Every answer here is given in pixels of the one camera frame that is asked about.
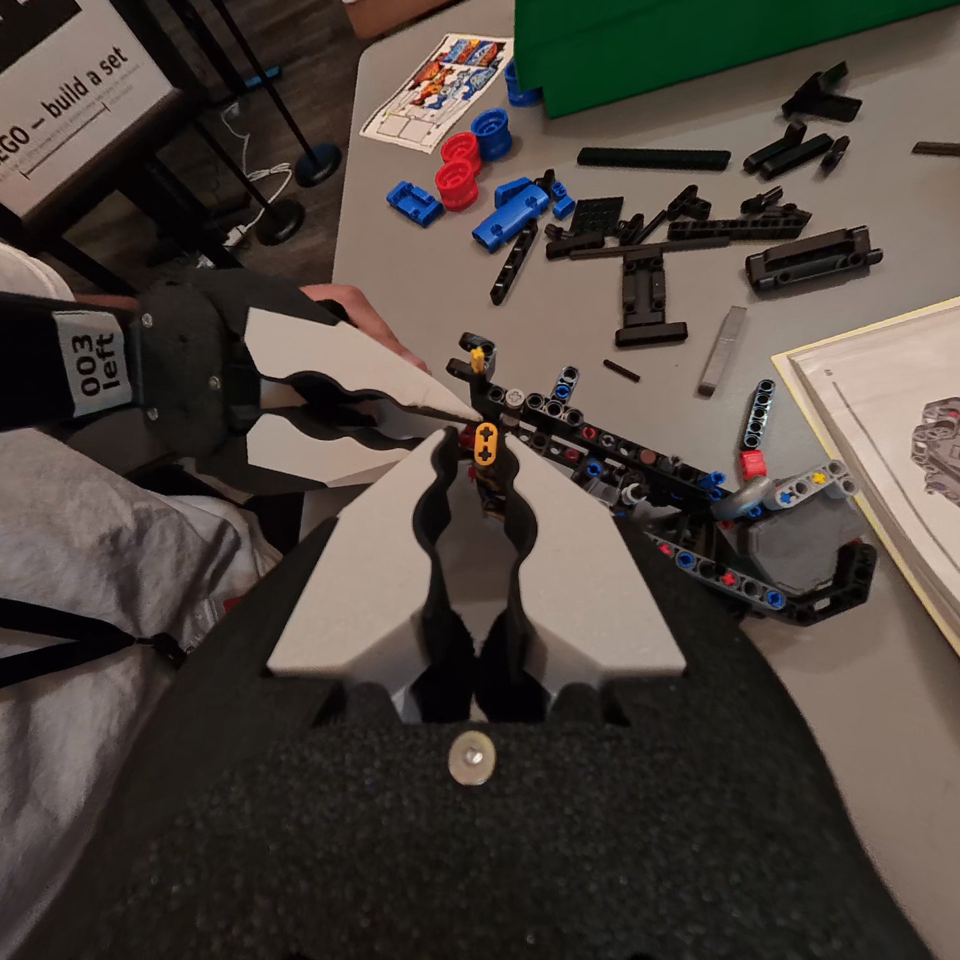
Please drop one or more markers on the white black printed sign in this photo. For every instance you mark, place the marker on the white black printed sign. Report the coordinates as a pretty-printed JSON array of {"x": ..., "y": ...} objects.
[{"x": 90, "y": 112}]

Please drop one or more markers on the black stanchion post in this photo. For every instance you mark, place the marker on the black stanchion post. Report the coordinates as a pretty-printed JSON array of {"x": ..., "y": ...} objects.
[
  {"x": 280, "y": 223},
  {"x": 319, "y": 166}
]

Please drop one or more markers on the long blue lego panel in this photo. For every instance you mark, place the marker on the long blue lego panel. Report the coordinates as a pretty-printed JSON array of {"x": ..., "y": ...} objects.
[{"x": 510, "y": 214}]

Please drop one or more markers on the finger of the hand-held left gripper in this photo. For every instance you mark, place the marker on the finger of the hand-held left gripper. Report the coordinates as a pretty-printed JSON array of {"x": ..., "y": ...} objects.
[
  {"x": 315, "y": 450},
  {"x": 322, "y": 349}
]

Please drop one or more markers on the plain cardboard box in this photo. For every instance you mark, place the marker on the plain cardboard box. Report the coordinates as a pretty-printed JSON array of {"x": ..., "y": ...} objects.
[{"x": 375, "y": 19}]

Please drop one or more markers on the blue lego wheel rim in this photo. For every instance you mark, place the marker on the blue lego wheel rim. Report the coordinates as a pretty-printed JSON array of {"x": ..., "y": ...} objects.
[
  {"x": 521, "y": 94},
  {"x": 493, "y": 133}
]

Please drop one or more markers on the tiny blue lego piece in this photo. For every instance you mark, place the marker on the tiny blue lego piece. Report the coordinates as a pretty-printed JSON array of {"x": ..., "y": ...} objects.
[{"x": 562, "y": 202}]

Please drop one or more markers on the person's left hand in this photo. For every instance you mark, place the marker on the person's left hand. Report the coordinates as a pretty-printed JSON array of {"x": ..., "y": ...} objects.
[{"x": 379, "y": 330}]

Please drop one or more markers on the lego sticker sheet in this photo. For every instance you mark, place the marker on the lego sticker sheet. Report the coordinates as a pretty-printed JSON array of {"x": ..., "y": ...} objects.
[{"x": 450, "y": 75}]

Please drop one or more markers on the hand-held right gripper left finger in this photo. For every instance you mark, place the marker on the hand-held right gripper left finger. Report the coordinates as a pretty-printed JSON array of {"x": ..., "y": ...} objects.
[{"x": 360, "y": 585}]

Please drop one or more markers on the lego instruction booklet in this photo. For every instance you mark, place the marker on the lego instruction booklet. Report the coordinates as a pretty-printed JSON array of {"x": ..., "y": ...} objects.
[{"x": 862, "y": 420}]

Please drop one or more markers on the flat blue lego piece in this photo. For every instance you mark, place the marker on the flat blue lego piece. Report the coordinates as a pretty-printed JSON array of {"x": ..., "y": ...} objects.
[{"x": 414, "y": 202}]

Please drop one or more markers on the green plastic bin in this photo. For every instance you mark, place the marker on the green plastic bin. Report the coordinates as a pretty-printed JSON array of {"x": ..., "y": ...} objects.
[{"x": 675, "y": 45}]

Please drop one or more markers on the grey lego bar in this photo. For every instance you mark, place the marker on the grey lego bar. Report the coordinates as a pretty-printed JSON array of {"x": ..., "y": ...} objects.
[{"x": 721, "y": 352}]

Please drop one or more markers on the red lego wheel rim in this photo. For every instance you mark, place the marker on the red lego wheel rim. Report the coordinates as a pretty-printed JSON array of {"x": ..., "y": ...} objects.
[
  {"x": 459, "y": 150},
  {"x": 455, "y": 186}
]

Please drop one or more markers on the partly built lego model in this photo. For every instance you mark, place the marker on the partly built lego model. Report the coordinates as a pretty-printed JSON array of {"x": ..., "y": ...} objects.
[{"x": 547, "y": 409}]

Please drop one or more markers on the scattered black lego parts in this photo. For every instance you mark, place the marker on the scattered black lego parts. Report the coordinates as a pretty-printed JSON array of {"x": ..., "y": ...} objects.
[{"x": 652, "y": 159}]

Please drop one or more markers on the orange lego link piece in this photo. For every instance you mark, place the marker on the orange lego link piece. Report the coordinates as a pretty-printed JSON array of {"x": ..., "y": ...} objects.
[{"x": 487, "y": 446}]

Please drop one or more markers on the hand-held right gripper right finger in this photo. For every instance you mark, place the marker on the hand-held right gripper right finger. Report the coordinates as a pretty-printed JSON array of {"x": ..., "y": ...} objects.
[{"x": 592, "y": 600}]

